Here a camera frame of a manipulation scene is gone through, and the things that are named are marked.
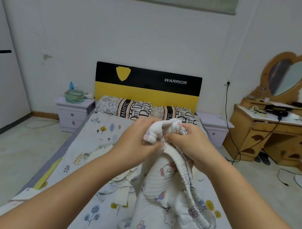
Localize person's left hand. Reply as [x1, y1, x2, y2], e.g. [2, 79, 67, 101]
[107, 112, 167, 174]

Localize person's right hand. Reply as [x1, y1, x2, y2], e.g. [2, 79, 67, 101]
[161, 120, 230, 175]

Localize bed with leaf print bedding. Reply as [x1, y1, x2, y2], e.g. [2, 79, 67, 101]
[0, 102, 253, 229]

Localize cartoon print pyjama trousers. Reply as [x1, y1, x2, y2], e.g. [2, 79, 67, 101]
[117, 113, 233, 229]

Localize person's right forearm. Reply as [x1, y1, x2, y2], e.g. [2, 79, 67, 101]
[199, 157, 302, 229]

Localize person's left forearm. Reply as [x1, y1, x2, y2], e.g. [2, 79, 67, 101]
[0, 142, 138, 229]

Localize white nightstand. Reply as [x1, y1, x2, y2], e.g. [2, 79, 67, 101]
[52, 95, 96, 135]
[195, 112, 236, 150]

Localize black white patterned pillow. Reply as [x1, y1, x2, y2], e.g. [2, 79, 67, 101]
[94, 95, 155, 122]
[150, 104, 200, 126]

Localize black yellow headboard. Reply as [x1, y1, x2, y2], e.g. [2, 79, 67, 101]
[93, 61, 204, 114]

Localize wooden dressing table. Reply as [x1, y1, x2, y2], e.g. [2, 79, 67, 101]
[222, 96, 302, 169]

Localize black telephone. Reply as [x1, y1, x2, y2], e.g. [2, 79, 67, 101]
[265, 103, 291, 118]

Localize wooden framed mirror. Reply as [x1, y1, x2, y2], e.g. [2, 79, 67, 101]
[258, 49, 302, 106]

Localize black fan cable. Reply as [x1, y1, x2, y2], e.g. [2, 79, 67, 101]
[276, 166, 302, 188]

